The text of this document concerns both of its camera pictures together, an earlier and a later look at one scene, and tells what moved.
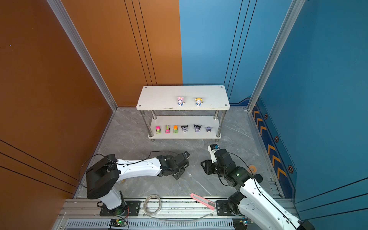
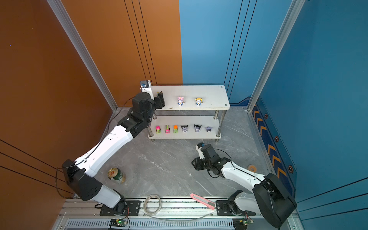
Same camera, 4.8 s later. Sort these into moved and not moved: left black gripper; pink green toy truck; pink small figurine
Moved: left black gripper
Not moved: pink small figurine; pink green toy truck
